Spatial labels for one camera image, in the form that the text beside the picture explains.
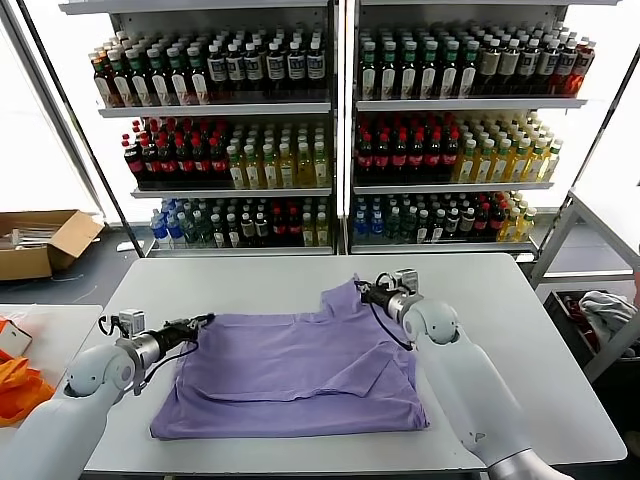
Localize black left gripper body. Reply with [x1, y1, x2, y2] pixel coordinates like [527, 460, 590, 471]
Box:
[148, 319, 200, 357]

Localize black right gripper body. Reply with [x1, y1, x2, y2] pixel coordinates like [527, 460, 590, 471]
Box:
[359, 287, 397, 315]

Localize purple t-shirt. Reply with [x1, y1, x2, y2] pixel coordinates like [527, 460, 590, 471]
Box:
[149, 272, 431, 441]

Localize grey metal shelf board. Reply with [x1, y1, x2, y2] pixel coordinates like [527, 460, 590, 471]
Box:
[357, 0, 622, 8]
[96, 102, 332, 120]
[351, 181, 555, 196]
[129, 186, 333, 200]
[58, 0, 331, 18]
[352, 97, 589, 113]
[147, 243, 334, 257]
[348, 240, 534, 254]

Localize cola bottle red cap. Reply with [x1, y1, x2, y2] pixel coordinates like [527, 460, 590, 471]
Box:
[285, 207, 302, 246]
[390, 133, 409, 181]
[441, 131, 460, 181]
[123, 139, 145, 184]
[270, 207, 287, 246]
[424, 132, 443, 181]
[356, 133, 376, 181]
[208, 138, 229, 185]
[473, 202, 491, 241]
[373, 133, 393, 181]
[407, 132, 426, 181]
[141, 139, 161, 185]
[488, 202, 505, 241]
[158, 139, 178, 185]
[192, 138, 212, 185]
[175, 138, 195, 185]

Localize small white orange box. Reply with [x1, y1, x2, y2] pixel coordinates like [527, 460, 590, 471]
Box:
[0, 313, 34, 355]

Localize open cardboard box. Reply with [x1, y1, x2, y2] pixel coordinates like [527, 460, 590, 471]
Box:
[0, 208, 106, 282]

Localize orange cloth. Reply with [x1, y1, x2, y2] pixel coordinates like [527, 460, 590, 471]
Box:
[0, 348, 56, 429]

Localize white packing sheets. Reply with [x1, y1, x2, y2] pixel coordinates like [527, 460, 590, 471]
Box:
[0, 225, 54, 248]

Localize black storage bin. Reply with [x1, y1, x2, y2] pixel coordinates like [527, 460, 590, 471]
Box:
[542, 288, 640, 370]

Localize red garment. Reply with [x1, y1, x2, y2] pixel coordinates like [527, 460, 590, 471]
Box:
[562, 294, 601, 352]

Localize dark tea bottle green label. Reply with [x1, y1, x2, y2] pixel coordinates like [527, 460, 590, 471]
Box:
[399, 41, 419, 98]
[359, 41, 378, 98]
[186, 45, 210, 106]
[379, 41, 399, 98]
[107, 50, 131, 108]
[167, 46, 191, 107]
[125, 48, 150, 108]
[458, 40, 479, 98]
[146, 47, 171, 107]
[440, 40, 460, 98]
[420, 41, 440, 98]

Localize dark drink bottle white label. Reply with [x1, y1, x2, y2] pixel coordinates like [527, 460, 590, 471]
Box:
[225, 43, 247, 103]
[304, 41, 325, 103]
[284, 42, 305, 103]
[537, 39, 560, 97]
[244, 43, 266, 103]
[552, 39, 579, 97]
[205, 44, 228, 103]
[517, 39, 540, 97]
[264, 42, 286, 103]

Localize grey white crumpled garment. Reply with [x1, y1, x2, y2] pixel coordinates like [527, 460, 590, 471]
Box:
[577, 289, 639, 340]

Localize dark drink bottle beige label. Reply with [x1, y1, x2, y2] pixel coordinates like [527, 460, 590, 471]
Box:
[497, 39, 521, 97]
[477, 39, 501, 97]

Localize reddish tea bottle white cap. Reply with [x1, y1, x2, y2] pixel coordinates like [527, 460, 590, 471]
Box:
[89, 52, 114, 109]

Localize thin dark diagonal pole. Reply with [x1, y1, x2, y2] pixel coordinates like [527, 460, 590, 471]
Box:
[537, 41, 640, 250]

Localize grey metal shelf unit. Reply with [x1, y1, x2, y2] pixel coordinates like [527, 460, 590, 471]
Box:
[57, 0, 346, 257]
[344, 0, 622, 255]

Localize red drink bottle white cap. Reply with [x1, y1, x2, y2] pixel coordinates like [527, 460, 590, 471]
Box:
[572, 42, 596, 97]

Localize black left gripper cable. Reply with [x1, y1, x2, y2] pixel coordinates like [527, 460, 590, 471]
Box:
[130, 337, 199, 397]

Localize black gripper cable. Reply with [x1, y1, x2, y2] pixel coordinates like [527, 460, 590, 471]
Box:
[368, 302, 417, 352]
[130, 337, 199, 397]

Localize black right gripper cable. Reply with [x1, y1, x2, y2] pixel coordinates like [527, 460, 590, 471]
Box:
[368, 302, 417, 352]

